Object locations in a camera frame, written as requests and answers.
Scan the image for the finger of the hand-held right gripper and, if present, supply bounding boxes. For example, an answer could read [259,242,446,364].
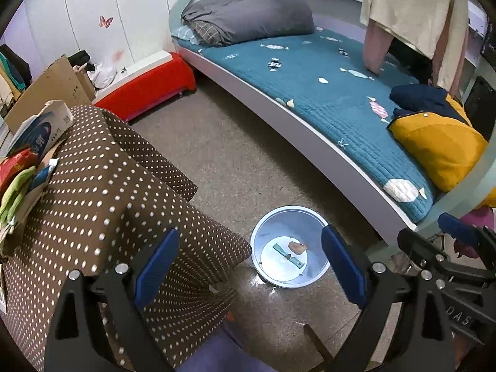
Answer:
[438,212,496,258]
[397,228,487,284]

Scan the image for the cardboard box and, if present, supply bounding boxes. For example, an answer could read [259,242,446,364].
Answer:
[4,54,95,134]

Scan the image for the pink hanging garment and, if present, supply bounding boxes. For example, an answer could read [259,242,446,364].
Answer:
[362,19,463,97]

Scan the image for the white desk shelf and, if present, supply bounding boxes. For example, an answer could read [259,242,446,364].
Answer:
[465,0,489,70]

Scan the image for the magenta cloth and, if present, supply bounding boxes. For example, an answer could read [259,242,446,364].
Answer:
[453,207,496,258]

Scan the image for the red storage bench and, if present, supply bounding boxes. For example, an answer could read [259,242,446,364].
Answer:
[93,51,197,122]

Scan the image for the person in beige shirt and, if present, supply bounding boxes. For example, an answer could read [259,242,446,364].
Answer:
[360,0,469,60]

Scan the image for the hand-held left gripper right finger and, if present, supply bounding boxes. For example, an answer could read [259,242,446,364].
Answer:
[321,225,456,372]

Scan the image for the navy yellow jacket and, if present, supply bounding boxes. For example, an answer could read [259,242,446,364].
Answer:
[387,83,496,210]

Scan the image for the blue white wrapper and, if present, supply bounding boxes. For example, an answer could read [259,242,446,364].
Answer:
[33,158,59,192]

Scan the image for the white blue paper pack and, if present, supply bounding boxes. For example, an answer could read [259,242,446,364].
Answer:
[8,100,75,157]

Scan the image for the dark cloth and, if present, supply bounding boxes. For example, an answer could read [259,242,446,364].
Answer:
[387,41,432,84]

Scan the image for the bed with teal quilt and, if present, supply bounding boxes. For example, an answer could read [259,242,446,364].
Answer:
[168,0,496,249]

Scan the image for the white plastic bag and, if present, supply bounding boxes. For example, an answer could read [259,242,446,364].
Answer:
[87,62,117,88]

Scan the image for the beige hanging coat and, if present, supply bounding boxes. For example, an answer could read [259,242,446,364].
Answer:
[0,73,20,105]

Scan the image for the light blue plastic basin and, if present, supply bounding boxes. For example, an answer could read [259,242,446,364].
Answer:
[250,206,332,289]

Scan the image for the teal wrapper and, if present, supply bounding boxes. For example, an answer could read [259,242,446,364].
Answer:
[272,242,305,270]

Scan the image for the teal hanging garment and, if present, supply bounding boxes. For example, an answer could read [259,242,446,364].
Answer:
[0,52,16,82]

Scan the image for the plaid pillow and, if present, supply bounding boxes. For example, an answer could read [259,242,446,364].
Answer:
[192,20,221,44]

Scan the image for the bed with teal sheet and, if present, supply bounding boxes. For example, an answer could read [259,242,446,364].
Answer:
[172,27,436,223]

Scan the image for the white wardrobe doors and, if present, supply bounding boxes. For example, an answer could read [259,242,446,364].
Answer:
[0,0,183,97]

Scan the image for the brown dotted tablecloth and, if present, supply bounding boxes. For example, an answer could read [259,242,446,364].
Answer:
[0,104,252,372]

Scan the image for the light blue striped pillow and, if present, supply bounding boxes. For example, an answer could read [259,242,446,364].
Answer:
[171,25,200,45]

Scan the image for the red snack packet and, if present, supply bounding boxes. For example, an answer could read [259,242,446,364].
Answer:
[0,148,37,194]

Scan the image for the grey duvet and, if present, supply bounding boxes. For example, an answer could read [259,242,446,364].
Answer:
[181,0,315,45]

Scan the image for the black hanging garment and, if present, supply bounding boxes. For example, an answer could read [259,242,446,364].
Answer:
[4,44,32,86]

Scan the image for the green snack packet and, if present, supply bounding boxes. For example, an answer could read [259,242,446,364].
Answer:
[0,166,37,221]

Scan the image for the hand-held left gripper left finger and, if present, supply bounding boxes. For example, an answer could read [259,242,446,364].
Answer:
[44,228,183,372]

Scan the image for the black clothes pile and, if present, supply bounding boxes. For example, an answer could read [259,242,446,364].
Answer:
[69,50,91,68]

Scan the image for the person's purple trousers leg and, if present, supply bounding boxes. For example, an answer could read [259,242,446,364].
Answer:
[176,323,280,372]

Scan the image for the black flat panel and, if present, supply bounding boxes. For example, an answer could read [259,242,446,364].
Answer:
[464,75,496,141]

